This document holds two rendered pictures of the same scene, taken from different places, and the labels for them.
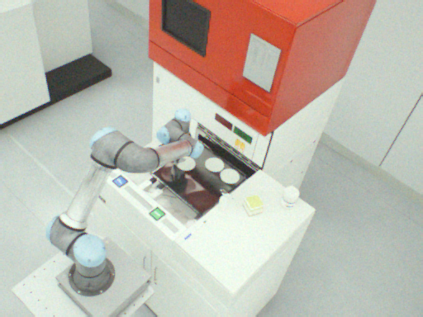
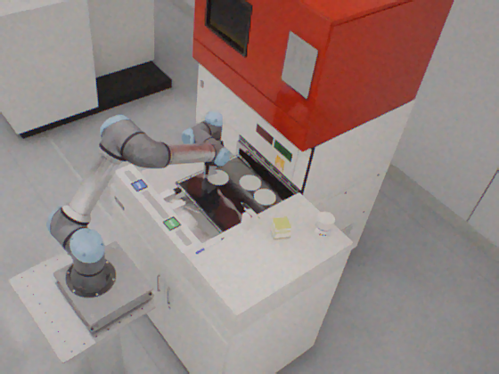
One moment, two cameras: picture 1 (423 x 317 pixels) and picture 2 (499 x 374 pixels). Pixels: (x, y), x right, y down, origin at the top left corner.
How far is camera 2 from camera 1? 0.39 m
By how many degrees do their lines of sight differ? 6
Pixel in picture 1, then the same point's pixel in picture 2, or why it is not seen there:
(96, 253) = (92, 248)
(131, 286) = (130, 295)
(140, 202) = (157, 209)
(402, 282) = (470, 357)
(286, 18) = (323, 15)
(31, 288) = (28, 282)
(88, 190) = (93, 180)
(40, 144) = (80, 151)
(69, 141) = not seen: hidden behind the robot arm
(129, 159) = (135, 150)
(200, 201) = (224, 218)
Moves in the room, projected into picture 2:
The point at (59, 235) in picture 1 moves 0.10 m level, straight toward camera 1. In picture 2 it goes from (58, 225) to (59, 247)
